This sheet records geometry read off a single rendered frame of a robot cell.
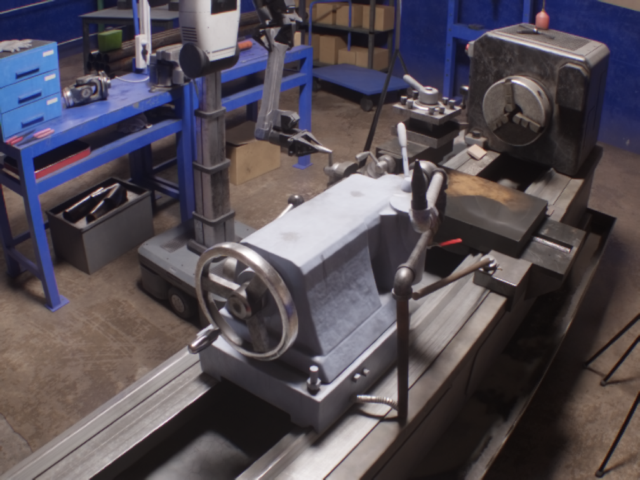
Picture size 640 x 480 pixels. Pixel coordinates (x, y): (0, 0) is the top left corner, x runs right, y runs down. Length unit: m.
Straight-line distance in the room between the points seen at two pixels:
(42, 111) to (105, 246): 0.86
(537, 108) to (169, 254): 1.71
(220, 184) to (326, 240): 1.60
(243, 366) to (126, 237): 2.25
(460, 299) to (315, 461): 0.64
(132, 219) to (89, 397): 1.22
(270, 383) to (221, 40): 1.57
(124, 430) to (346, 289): 0.53
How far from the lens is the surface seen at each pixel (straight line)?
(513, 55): 2.39
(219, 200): 2.69
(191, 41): 2.44
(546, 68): 2.36
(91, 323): 2.93
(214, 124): 2.56
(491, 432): 1.84
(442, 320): 1.49
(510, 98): 2.18
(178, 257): 2.81
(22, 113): 2.88
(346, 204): 1.24
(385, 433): 1.21
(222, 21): 2.43
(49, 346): 2.85
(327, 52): 6.43
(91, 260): 3.25
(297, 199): 1.33
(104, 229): 3.25
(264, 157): 4.14
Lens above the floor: 1.73
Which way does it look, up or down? 30 degrees down
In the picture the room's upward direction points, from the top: 2 degrees clockwise
